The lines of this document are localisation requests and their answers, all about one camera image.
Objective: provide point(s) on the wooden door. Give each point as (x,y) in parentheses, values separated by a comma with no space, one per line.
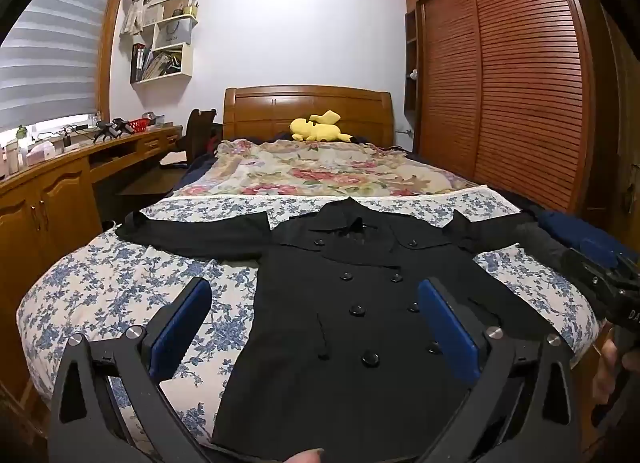
(620,118)

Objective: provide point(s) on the wooden desk cabinet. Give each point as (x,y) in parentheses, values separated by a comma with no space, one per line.
(50,203)

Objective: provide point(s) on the person's left hand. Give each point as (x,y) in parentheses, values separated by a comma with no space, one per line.
(310,457)

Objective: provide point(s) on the yellow plush toy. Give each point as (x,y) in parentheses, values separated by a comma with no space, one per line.
(315,130)

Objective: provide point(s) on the red plastic basket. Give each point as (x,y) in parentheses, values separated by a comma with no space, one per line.
(139,126)

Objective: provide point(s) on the wooden window frame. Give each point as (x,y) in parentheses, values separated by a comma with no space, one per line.
(112,43)

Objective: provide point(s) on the black mechanical tool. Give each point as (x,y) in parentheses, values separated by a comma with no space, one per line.
(112,130)

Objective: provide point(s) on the row of books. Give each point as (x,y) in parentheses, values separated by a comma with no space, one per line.
(155,65)

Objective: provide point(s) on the green-lidded glass bottle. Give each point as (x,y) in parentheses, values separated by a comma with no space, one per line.
(21,135)

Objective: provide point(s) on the wooden bed headboard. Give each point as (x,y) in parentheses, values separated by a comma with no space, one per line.
(260,113)

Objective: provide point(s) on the navy blue cloth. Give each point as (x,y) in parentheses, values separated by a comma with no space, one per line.
(565,225)

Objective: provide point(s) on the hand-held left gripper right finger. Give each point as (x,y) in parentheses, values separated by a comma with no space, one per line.
(450,333)

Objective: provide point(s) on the pink tissue box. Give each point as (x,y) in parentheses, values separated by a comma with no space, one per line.
(40,153)

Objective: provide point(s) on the blue floral bed sheet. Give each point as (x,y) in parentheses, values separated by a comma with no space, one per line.
(100,283)

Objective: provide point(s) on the white paper shopping bag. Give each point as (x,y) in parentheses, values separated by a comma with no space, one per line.
(172,33)

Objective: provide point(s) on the grey striped window blind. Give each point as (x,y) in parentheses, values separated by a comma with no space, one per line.
(50,53)

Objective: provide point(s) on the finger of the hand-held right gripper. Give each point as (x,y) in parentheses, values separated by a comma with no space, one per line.
(582,275)

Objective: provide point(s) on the red floral blanket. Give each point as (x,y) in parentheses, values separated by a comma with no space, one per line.
(325,168)

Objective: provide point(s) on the navy blue bed cover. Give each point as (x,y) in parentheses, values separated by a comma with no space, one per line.
(195,170)

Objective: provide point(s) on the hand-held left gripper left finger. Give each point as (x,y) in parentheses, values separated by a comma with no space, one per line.
(180,328)

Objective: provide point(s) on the person's right hand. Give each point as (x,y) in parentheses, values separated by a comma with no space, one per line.
(607,355)

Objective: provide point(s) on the wooden louvered wardrobe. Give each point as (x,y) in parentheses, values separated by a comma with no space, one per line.
(525,93)

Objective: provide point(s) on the white wall shelf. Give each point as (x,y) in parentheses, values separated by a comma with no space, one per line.
(186,63)

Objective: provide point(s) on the dark wooden chair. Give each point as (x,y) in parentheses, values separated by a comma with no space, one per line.
(200,130)

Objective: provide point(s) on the black button coat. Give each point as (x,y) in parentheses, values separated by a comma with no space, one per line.
(350,268)

